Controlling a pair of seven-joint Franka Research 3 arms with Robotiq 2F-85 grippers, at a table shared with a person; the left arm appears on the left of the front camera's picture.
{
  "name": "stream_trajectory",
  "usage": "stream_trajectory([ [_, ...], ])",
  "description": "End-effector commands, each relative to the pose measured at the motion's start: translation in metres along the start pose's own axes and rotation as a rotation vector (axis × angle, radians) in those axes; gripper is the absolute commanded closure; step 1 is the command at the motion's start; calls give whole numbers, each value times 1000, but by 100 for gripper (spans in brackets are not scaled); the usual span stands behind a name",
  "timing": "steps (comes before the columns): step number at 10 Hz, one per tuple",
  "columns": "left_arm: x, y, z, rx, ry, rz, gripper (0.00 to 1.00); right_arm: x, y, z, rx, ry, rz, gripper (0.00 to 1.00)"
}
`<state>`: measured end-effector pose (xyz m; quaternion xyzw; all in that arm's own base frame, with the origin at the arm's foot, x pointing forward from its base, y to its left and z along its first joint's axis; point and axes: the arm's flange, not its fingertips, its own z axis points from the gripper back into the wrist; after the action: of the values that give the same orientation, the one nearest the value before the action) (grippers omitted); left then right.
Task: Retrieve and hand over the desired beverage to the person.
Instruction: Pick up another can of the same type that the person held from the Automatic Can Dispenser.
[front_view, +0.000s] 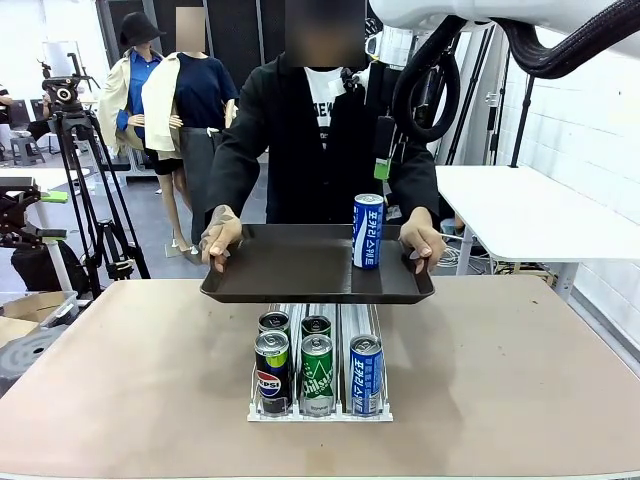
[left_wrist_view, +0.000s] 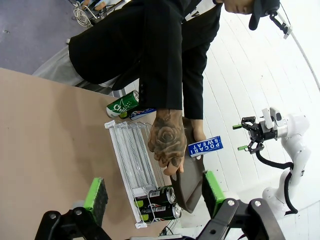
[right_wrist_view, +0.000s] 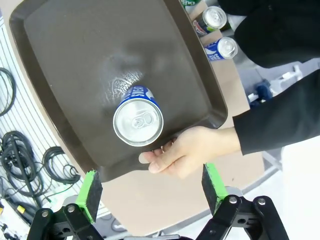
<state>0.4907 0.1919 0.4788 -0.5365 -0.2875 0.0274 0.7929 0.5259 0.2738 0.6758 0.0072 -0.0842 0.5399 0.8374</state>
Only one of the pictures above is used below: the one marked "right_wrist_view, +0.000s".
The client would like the green Chilsung cider can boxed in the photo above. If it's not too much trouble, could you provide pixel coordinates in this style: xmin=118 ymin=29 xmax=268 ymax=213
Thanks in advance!
xmin=179 ymin=0 xmax=202 ymax=13

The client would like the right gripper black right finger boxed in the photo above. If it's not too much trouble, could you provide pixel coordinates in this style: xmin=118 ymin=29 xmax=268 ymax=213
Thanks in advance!
xmin=196 ymin=162 xmax=291 ymax=240

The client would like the person's left forearm black sleeve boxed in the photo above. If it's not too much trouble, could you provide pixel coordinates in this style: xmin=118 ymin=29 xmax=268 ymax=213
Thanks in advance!
xmin=232 ymin=69 xmax=320 ymax=156

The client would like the black cable bundle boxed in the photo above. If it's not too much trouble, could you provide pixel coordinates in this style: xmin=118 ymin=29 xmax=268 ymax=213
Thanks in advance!
xmin=0 ymin=130 xmax=45 ymax=200

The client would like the black cable loop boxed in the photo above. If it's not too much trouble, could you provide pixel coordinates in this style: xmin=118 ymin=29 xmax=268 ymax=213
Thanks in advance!
xmin=0 ymin=67 xmax=17 ymax=117

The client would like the black Pepsi can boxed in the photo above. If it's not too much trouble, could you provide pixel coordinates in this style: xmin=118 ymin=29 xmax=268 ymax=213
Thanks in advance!
xmin=192 ymin=5 xmax=228 ymax=38

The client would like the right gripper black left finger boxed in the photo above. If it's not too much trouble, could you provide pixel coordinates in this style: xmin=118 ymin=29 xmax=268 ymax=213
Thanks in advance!
xmin=26 ymin=169 xmax=104 ymax=240

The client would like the person torso black cardigan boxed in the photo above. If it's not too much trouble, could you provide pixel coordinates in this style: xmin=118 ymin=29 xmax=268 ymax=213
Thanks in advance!
xmin=216 ymin=0 xmax=320 ymax=69

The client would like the dark brown serving tray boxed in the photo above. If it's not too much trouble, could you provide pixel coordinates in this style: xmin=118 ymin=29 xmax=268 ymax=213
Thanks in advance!
xmin=8 ymin=0 xmax=229 ymax=182

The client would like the person's left hand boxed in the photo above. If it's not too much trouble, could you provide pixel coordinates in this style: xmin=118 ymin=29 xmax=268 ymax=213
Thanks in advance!
xmin=138 ymin=125 xmax=242 ymax=180

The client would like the black cable coil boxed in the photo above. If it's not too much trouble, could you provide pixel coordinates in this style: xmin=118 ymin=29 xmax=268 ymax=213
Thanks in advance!
xmin=41 ymin=146 xmax=81 ymax=186

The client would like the blue Pocari Sweat can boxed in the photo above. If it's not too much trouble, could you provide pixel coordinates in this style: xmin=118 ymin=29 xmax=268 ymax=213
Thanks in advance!
xmin=203 ymin=36 xmax=238 ymax=62
xmin=112 ymin=85 xmax=165 ymax=148

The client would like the dark blue shoe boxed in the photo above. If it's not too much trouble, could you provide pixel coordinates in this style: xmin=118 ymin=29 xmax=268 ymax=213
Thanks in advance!
xmin=248 ymin=79 xmax=274 ymax=104

